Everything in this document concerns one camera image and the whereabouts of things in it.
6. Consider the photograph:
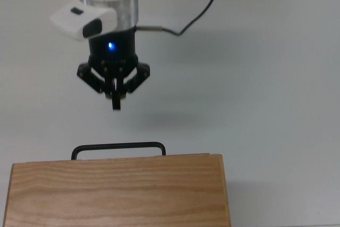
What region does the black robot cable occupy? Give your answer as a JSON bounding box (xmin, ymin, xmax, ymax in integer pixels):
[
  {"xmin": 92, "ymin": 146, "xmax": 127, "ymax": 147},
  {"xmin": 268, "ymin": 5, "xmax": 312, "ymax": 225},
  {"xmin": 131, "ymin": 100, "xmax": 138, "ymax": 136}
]
[{"xmin": 135, "ymin": 0, "xmax": 222, "ymax": 37}]

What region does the black metal drawer handle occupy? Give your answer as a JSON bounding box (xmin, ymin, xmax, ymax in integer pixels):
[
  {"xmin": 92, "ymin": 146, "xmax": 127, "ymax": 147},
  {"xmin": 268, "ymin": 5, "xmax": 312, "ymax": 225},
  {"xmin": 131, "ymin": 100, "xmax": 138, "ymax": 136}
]
[{"xmin": 71, "ymin": 141, "xmax": 167, "ymax": 161}]

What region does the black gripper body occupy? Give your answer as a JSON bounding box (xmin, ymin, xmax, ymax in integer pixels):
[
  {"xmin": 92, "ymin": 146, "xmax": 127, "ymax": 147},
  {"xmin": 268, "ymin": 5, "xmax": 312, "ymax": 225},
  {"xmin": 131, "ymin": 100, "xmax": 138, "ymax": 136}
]
[{"xmin": 88, "ymin": 28, "xmax": 139, "ymax": 79}]

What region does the wooden cabinet box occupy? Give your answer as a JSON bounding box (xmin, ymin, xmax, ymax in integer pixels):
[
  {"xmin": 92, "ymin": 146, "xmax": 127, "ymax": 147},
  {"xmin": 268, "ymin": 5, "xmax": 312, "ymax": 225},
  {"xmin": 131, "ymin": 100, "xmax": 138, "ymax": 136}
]
[{"xmin": 1, "ymin": 153, "xmax": 232, "ymax": 227}]

